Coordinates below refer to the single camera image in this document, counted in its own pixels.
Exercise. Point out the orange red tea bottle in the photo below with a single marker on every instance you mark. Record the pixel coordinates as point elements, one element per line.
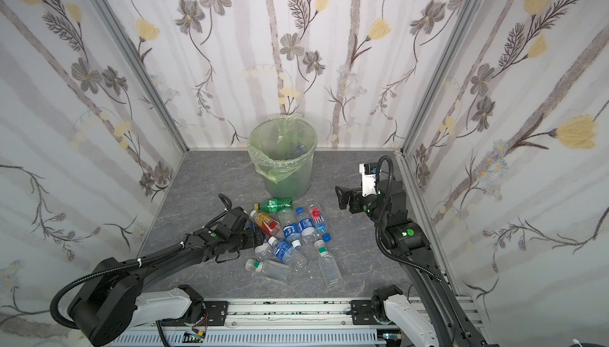
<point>269,226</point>

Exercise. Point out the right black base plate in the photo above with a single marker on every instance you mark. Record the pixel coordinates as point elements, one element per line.
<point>363,312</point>

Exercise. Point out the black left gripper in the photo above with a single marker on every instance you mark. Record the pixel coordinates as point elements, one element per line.
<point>250,235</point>

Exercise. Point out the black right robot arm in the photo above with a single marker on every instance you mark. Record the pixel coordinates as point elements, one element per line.
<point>382,198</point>

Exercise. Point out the green bottle yellow cap top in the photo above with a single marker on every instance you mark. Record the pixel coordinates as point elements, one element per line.
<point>273,205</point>

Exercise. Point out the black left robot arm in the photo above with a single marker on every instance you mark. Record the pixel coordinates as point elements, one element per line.
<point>114,297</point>

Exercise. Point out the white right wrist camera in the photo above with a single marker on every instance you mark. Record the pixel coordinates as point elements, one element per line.
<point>369,181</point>

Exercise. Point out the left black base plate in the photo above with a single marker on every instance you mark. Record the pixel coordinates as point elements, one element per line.
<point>216,313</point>

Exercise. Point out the green lined waste bin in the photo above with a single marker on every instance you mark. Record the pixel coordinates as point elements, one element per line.
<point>269,147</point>

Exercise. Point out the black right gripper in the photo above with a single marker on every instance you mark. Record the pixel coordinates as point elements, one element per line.
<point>354,200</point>

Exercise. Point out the white slotted cable duct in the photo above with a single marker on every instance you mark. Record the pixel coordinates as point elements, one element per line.
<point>276,338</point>

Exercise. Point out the aluminium mounting rail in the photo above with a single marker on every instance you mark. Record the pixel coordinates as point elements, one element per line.
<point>285,313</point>

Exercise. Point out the Fiji bottle pink flower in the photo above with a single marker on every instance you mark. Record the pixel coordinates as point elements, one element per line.
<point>320,222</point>

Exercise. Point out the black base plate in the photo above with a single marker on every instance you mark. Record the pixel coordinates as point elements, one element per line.
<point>363,312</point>
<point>216,313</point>

